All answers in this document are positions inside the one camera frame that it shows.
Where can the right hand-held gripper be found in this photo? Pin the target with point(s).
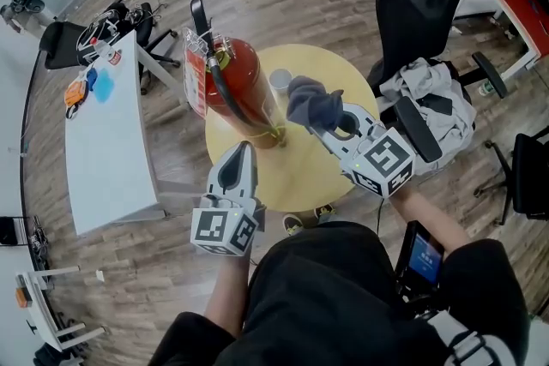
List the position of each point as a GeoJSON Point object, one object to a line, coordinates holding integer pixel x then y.
{"type": "Point", "coordinates": [384, 160]}

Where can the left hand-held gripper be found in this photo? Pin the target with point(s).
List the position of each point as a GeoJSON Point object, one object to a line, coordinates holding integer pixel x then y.
{"type": "Point", "coordinates": [218, 227]}

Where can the grey-blue wiping cloth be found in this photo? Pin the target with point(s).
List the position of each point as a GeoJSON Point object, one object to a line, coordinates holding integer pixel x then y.
{"type": "Point", "coordinates": [313, 98]}

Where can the red fire extinguisher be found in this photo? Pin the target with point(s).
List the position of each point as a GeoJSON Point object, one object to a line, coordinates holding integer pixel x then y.
{"type": "Point", "coordinates": [244, 85]}

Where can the person's left forearm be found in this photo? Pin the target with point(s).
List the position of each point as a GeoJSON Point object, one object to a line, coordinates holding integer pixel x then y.
{"type": "Point", "coordinates": [227, 295]}

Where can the person's right forearm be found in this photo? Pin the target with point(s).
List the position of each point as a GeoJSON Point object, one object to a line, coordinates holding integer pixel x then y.
{"type": "Point", "coordinates": [429, 218]}

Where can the round yellow wooden table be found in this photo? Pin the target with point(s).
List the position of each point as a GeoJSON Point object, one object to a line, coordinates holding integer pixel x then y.
{"type": "Point", "coordinates": [300, 175]}

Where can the person's left shoe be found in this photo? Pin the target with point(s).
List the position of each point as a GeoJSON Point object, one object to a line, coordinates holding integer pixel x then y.
{"type": "Point", "coordinates": [293, 224]}

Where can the person's shoe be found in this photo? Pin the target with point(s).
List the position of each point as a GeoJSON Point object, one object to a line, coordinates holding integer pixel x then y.
{"type": "Point", "coordinates": [293, 224]}
{"type": "Point", "coordinates": [324, 212]}

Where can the person's right shoe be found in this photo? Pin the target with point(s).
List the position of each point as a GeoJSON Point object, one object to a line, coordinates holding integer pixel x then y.
{"type": "Point", "coordinates": [324, 212]}

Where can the white disposable cup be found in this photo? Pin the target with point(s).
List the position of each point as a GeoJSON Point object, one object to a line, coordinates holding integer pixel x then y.
{"type": "Point", "coordinates": [279, 80]}

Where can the grey hoodie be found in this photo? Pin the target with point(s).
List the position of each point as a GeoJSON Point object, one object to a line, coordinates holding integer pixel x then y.
{"type": "Point", "coordinates": [429, 77]}

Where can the white rectangular table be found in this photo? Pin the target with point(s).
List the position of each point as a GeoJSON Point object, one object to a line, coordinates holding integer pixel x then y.
{"type": "Point", "coordinates": [103, 158]}

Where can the black high-back mesh chair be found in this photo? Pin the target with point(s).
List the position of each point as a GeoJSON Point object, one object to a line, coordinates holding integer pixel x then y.
{"type": "Point", "coordinates": [416, 13]}

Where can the green bottle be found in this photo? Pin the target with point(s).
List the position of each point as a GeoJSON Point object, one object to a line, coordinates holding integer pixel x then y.
{"type": "Point", "coordinates": [485, 89]}

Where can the black monitor screen rig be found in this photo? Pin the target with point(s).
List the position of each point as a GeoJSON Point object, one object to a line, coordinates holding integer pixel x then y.
{"type": "Point", "coordinates": [422, 261]}

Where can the person's black shirt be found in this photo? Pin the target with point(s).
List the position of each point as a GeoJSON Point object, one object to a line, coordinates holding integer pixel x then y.
{"type": "Point", "coordinates": [326, 300]}

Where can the white paper scrap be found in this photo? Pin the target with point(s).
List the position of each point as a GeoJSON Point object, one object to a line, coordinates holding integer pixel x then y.
{"type": "Point", "coordinates": [99, 276]}

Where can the light blue cloth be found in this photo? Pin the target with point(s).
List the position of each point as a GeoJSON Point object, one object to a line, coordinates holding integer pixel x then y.
{"type": "Point", "coordinates": [104, 86]}

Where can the small blue pouch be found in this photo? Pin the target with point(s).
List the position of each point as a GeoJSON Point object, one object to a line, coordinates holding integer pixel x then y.
{"type": "Point", "coordinates": [91, 78]}

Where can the black office chair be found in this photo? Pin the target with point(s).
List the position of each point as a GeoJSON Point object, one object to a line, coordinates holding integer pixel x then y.
{"type": "Point", "coordinates": [58, 43]}
{"type": "Point", "coordinates": [529, 175]}

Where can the clear red-label water bottle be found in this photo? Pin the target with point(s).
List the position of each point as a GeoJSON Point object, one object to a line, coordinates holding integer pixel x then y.
{"type": "Point", "coordinates": [105, 50]}

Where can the red-topped white table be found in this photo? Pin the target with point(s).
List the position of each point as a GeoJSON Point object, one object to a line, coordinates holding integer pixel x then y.
{"type": "Point", "coordinates": [510, 0]}

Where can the orange box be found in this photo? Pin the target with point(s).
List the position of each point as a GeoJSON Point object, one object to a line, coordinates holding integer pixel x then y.
{"type": "Point", "coordinates": [23, 298]}

